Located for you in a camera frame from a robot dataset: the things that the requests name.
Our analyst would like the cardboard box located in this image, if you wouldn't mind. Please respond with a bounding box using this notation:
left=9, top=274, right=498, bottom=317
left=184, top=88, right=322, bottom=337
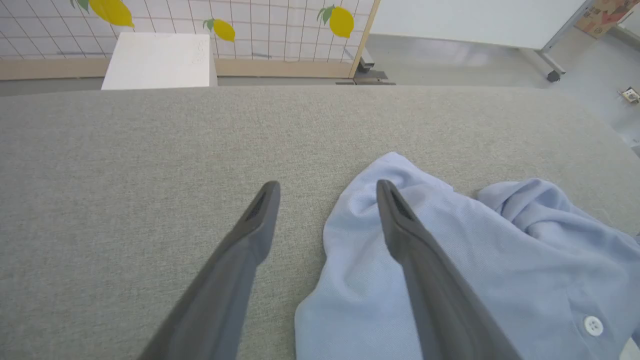
left=574, top=0, right=635, bottom=40

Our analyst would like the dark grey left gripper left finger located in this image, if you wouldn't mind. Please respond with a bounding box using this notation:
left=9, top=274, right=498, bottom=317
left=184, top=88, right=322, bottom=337
left=137, top=181, right=282, bottom=360

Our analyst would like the grey metal panel stand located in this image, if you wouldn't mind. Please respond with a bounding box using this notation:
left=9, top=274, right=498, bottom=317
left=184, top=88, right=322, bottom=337
left=357, top=47, right=377, bottom=74

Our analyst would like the light blue white polo shirt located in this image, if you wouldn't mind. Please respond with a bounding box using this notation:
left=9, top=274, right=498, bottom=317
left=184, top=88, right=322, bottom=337
left=294, top=151, right=640, bottom=360

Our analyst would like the white box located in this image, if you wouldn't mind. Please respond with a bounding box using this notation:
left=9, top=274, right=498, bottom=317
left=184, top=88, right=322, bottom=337
left=101, top=32, right=219, bottom=91

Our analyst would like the white partition board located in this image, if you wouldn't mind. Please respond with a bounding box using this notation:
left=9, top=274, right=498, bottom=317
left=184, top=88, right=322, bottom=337
left=369, top=0, right=593, bottom=83

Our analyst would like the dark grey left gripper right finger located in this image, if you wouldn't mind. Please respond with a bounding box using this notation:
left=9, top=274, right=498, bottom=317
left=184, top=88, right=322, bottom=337
left=376, top=179, right=523, bottom=360

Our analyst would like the lemon print grid panel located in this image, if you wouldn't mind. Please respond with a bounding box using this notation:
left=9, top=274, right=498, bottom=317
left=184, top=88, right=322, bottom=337
left=0, top=0, right=382, bottom=82

